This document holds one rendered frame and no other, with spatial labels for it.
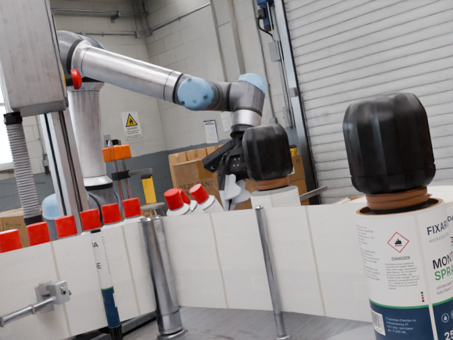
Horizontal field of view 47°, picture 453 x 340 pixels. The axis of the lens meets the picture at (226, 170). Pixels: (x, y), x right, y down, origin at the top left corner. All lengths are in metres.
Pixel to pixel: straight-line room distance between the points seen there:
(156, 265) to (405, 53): 4.69
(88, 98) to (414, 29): 4.17
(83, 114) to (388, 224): 1.09
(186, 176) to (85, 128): 0.39
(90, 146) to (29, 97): 0.52
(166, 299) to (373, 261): 0.39
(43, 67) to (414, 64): 4.57
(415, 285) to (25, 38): 0.75
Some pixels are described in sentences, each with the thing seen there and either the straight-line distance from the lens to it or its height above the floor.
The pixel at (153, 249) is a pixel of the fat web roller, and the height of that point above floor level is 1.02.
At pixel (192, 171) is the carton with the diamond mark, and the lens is 1.67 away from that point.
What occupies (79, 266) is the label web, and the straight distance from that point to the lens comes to 0.83.
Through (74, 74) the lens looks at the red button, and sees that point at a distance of 1.00.
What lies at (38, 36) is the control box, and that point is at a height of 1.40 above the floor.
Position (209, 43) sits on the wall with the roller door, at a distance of 7.11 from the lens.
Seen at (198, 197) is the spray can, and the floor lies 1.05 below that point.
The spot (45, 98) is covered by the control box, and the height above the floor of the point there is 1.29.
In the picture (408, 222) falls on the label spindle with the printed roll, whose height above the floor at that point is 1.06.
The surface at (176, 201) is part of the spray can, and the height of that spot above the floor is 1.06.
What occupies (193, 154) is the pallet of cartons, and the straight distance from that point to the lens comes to 5.01.
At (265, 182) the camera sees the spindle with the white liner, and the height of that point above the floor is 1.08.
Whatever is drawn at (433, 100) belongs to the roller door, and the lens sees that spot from 5.23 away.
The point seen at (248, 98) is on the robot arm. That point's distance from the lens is 1.32.
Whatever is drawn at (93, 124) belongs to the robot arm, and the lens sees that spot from 1.48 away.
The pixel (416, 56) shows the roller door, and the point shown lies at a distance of 5.29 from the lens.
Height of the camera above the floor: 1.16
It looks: 3 degrees down
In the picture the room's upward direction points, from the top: 10 degrees counter-clockwise
